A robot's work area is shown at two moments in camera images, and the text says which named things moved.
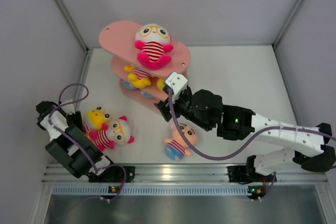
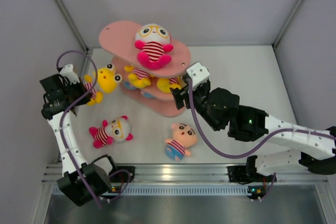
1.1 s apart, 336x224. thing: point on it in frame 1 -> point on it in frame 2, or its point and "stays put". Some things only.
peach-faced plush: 177,146 stays put
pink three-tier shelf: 138,83 stays put
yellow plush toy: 96,126 -> 104,80
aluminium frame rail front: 182,173 stays put
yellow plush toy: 139,78 stays put
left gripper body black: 75,119 -> 76,91
